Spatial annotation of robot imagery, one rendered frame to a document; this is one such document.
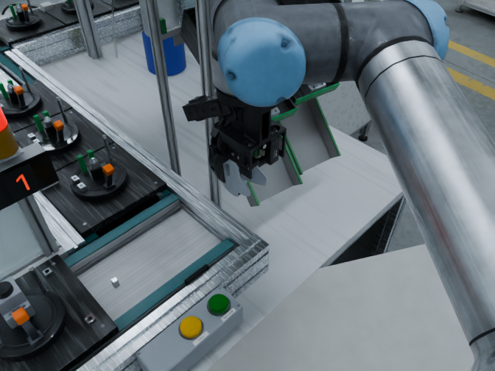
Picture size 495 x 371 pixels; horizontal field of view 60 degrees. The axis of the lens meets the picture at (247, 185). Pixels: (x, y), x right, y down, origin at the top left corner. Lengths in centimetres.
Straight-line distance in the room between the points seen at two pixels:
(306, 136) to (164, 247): 45
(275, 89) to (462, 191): 18
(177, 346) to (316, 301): 34
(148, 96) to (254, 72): 130
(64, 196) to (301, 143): 61
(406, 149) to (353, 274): 75
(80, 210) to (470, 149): 92
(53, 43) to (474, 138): 183
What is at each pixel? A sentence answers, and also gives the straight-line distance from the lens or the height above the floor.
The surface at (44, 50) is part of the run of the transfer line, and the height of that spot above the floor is 92.
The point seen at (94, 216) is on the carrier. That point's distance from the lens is 108.
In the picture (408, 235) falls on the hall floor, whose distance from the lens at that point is 239.
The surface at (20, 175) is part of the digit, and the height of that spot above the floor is 122.
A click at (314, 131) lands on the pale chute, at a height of 105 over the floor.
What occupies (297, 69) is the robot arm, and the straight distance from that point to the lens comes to 40.
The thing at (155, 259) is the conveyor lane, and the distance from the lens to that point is 103.
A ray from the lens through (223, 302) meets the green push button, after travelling 88.
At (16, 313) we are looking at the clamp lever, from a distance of 84.
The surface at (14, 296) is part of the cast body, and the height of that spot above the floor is 108.
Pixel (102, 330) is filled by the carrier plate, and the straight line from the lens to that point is 89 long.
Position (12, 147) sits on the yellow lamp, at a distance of 82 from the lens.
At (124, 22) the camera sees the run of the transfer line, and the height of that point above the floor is 92.
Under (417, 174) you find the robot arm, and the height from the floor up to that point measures 151.
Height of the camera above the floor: 172
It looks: 44 degrees down
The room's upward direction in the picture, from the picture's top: straight up
